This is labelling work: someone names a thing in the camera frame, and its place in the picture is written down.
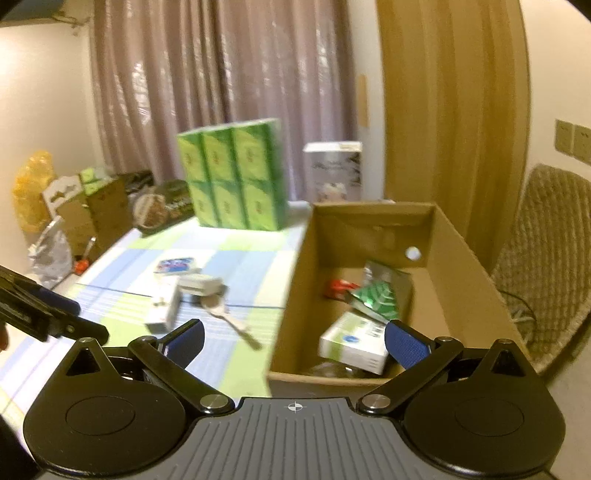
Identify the silver foil bag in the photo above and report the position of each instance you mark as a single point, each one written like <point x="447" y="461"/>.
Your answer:
<point x="53" y="254"/>

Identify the small green tissue box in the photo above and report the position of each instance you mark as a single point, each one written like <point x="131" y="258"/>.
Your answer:
<point x="94" y="179"/>

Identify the green tissue multipack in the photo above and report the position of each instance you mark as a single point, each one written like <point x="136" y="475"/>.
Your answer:
<point x="231" y="175"/>

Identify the wooden spoon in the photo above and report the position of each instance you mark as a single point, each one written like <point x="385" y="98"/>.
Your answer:
<point x="221" y="314"/>

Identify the mauve pleated curtain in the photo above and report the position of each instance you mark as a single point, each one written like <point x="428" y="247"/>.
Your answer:
<point x="221" y="69"/>

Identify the dark green packet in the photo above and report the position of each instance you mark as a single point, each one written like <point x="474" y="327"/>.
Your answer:
<point x="390" y="274"/>

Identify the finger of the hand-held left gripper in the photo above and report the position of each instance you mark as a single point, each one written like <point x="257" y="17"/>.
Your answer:
<point x="78" y="327"/>
<point x="62" y="302"/>

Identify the long white box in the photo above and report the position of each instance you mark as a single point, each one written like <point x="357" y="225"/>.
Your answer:
<point x="164" y="307"/>

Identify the beige door plate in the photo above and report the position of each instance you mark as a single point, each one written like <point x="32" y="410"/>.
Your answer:
<point x="363" y="99"/>

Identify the white medicine box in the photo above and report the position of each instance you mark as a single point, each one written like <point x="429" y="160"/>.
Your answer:
<point x="353" y="344"/>

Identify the white printed carton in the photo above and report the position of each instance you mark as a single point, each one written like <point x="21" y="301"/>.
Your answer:
<point x="332" y="170"/>

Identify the beige wall switch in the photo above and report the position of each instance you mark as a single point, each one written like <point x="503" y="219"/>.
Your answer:
<point x="582" y="142"/>
<point x="563" y="137"/>

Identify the desktop with checked cloth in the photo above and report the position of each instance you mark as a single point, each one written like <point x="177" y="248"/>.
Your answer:
<point x="138" y="251"/>

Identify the yellow plastic bag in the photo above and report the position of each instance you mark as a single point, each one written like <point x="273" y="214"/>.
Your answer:
<point x="31" y="194"/>

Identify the small brown cardboard box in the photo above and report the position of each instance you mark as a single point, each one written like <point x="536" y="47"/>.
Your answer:
<point x="108" y="217"/>

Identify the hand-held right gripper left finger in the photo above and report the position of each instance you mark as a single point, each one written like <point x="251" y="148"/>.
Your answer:
<point x="187" y="339"/>

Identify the white small device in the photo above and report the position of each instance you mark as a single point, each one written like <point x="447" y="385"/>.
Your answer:
<point x="201" y="287"/>

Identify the small orange object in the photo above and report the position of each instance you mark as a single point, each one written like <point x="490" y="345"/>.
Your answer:
<point x="81" y="266"/>

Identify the blue and white packet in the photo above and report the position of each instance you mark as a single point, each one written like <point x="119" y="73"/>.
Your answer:
<point x="175" y="266"/>

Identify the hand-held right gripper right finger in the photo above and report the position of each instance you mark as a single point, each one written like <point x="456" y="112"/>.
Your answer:
<point x="406" y="344"/>

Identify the red small packet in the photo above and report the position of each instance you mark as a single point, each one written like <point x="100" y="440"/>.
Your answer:
<point x="342" y="287"/>

